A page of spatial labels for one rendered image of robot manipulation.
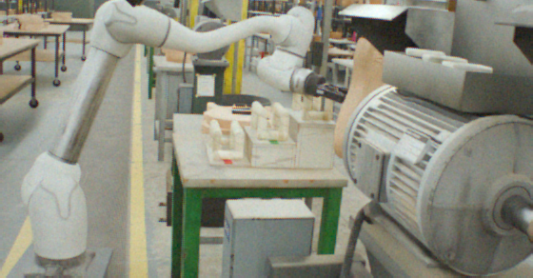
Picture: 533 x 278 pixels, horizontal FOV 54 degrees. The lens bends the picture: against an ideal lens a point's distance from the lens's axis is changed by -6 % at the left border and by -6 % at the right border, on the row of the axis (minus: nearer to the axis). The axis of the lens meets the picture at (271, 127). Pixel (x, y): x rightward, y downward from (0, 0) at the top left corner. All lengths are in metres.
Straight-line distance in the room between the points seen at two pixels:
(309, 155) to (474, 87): 1.24
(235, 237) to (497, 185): 0.48
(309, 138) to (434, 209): 1.23
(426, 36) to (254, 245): 0.54
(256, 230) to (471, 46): 0.53
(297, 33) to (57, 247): 1.01
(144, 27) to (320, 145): 0.79
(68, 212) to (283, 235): 0.75
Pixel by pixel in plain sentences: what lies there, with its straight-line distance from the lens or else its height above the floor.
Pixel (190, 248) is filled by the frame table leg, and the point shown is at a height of 0.68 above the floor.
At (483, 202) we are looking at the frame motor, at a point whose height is 1.26.
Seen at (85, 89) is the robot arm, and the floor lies 1.21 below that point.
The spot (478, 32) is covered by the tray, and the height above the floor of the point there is 1.49.
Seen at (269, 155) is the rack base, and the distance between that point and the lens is 1.97.
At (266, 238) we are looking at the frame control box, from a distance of 1.04.
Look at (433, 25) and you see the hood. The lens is 1.14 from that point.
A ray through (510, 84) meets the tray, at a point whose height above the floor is 1.42.
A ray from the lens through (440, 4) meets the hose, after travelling 1.21.
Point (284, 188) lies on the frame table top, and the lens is 1.90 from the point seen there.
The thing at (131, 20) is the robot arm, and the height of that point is 1.44.
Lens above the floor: 1.50
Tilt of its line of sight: 13 degrees down
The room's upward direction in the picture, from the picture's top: 5 degrees clockwise
